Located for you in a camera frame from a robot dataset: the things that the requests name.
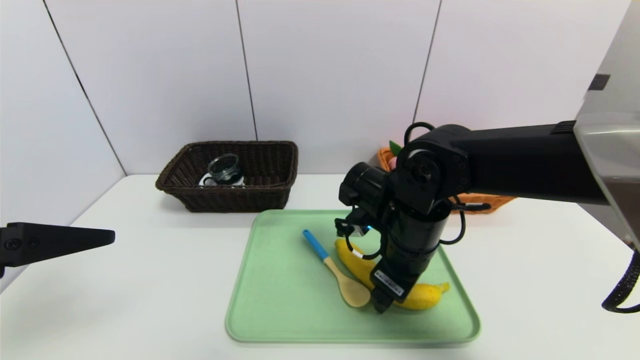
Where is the glass cup with black holder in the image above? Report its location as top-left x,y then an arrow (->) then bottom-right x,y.
207,154 -> 245,186

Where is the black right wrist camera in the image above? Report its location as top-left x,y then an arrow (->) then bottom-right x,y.
334,217 -> 373,240

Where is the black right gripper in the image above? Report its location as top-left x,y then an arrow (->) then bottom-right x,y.
369,209 -> 450,314

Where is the yellow banana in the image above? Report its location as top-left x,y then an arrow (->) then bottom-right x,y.
335,237 -> 451,311

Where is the wooden spoon with blue handle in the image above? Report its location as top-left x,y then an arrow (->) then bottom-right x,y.
301,229 -> 372,309

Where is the dark brown wicker basket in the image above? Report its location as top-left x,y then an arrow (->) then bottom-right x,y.
155,140 -> 299,213

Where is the light green plastic tray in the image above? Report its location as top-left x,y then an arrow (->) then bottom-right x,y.
225,209 -> 482,345

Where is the braided right arm cable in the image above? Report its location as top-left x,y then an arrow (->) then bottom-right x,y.
601,249 -> 640,315

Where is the orange wicker basket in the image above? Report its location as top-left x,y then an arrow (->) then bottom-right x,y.
377,146 -> 516,215

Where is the white plastic tape spool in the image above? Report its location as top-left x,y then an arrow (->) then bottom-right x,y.
198,172 -> 246,189

